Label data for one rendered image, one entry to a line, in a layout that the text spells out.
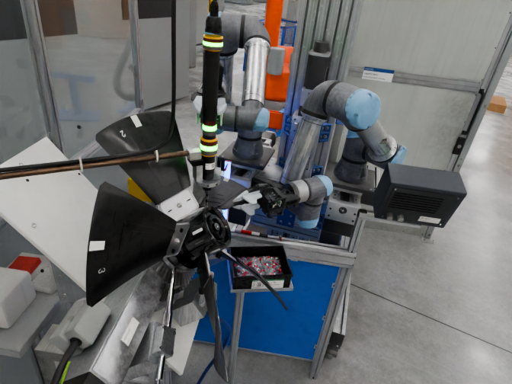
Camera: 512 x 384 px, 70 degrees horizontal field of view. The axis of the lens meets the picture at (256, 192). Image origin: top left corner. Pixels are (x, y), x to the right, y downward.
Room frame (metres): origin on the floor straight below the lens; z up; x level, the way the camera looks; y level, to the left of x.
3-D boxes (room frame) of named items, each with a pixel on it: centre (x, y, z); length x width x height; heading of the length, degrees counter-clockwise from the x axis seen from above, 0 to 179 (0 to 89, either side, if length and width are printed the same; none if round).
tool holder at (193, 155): (0.85, 0.14, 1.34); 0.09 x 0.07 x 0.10; 122
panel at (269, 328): (1.21, 0.01, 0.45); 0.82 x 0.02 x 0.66; 87
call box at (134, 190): (1.23, 0.41, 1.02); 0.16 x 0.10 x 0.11; 87
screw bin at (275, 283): (1.04, -0.04, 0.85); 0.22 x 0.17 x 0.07; 103
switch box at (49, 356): (0.65, 0.48, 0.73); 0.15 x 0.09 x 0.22; 87
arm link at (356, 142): (1.50, -0.43, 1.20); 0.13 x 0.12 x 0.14; 45
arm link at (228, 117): (1.13, 0.15, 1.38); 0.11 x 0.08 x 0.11; 93
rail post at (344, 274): (1.18, -0.42, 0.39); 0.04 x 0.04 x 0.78; 87
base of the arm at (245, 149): (1.62, 0.06, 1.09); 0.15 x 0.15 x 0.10
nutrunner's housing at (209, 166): (0.85, 0.13, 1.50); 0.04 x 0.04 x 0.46
